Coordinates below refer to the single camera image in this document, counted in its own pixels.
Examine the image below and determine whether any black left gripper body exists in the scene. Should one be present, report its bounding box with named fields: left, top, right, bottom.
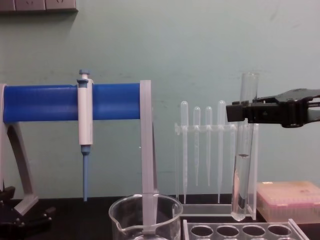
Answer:
left=0, top=212, right=47, bottom=240

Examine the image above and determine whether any glass test tube with liquid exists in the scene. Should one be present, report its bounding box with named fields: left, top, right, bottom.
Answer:
left=230, top=71, right=259, bottom=222

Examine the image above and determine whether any long plastic transfer pipette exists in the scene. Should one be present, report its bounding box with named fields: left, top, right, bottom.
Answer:
left=180, top=100, right=189, bottom=204
left=217, top=99, right=227, bottom=204
left=229, top=121, right=237, bottom=161

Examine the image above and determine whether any short plastic transfer pipette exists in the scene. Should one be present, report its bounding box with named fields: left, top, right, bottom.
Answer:
left=192, top=106, right=202, bottom=187
left=204, top=105, right=213, bottom=187

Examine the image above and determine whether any clear glass beaker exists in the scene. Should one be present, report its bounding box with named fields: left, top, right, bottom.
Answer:
left=108, top=192, right=184, bottom=240

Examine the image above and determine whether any pink pipette tip box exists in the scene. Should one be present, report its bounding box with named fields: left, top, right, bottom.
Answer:
left=256, top=180, right=320, bottom=223

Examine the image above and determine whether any white and blue micropipette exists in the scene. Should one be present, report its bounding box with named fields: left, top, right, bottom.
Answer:
left=76, top=69, right=95, bottom=202

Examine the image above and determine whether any blue and grey pipette stand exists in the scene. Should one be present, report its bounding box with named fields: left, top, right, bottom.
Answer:
left=0, top=79, right=161, bottom=236

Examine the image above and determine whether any clear acrylic dropper rack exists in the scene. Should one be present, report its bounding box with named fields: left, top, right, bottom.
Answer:
left=173, top=121, right=260, bottom=221

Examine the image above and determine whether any clear test tube rack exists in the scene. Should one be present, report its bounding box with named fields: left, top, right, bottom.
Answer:
left=182, top=218, right=310, bottom=240

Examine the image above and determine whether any grey wall socket panel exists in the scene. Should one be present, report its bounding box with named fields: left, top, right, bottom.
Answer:
left=0, top=0, right=79, bottom=13

